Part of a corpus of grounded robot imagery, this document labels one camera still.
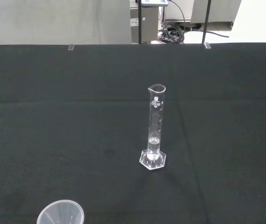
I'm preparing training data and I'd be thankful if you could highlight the grey metal cabinet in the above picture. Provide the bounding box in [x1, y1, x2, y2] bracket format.
[130, 0, 159, 44]

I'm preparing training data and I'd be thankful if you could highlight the black bench cloth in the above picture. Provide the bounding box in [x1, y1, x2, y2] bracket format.
[0, 42, 266, 224]

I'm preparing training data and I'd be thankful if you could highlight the black tripod leg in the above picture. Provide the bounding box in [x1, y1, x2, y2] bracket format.
[201, 0, 212, 44]
[137, 0, 143, 44]

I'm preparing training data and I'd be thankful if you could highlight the pale board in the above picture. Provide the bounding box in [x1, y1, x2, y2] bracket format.
[0, 0, 131, 45]

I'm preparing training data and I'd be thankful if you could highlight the clear plastic funnel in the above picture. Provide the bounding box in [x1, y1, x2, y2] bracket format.
[36, 199, 85, 224]

